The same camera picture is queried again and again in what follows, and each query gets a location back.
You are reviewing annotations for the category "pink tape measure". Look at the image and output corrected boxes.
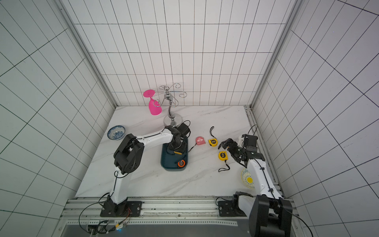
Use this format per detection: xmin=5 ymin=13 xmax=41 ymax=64
xmin=188 ymin=136 xmax=205 ymax=152

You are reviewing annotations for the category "teal plastic storage box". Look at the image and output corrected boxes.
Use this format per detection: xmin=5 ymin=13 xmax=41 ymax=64
xmin=160 ymin=143 xmax=188 ymax=171

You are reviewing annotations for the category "orange black tape measure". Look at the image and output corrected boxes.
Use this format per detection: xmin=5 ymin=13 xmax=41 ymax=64
xmin=177 ymin=160 xmax=186 ymax=168

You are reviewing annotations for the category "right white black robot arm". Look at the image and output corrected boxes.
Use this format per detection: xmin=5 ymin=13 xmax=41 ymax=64
xmin=219 ymin=134 xmax=293 ymax=237

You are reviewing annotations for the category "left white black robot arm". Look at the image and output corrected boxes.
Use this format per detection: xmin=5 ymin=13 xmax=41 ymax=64
xmin=107 ymin=123 xmax=190 ymax=206

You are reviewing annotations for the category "chrome glass holder stand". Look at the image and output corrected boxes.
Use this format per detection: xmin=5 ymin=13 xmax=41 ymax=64
xmin=159 ymin=83 xmax=187 ymax=127

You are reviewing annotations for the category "yellow patterned plate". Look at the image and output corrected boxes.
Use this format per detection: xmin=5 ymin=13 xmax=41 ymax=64
xmin=240 ymin=168 xmax=255 ymax=189

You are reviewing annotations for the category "pink plastic wine glass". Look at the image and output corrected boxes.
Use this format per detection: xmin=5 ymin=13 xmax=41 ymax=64
xmin=143 ymin=89 xmax=162 ymax=116

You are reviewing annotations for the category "blue white ceramic bowl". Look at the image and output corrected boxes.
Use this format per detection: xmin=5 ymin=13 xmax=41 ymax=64
xmin=107 ymin=125 xmax=125 ymax=140

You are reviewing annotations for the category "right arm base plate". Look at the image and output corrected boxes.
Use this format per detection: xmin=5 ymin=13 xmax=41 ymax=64
xmin=216 ymin=200 xmax=246 ymax=217

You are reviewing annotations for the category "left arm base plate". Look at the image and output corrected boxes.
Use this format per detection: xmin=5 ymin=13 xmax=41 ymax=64
xmin=100 ymin=200 xmax=142 ymax=218

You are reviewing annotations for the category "aluminium mounting rail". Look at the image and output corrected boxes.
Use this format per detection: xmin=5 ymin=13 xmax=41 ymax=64
xmin=60 ymin=197 xmax=247 ymax=230

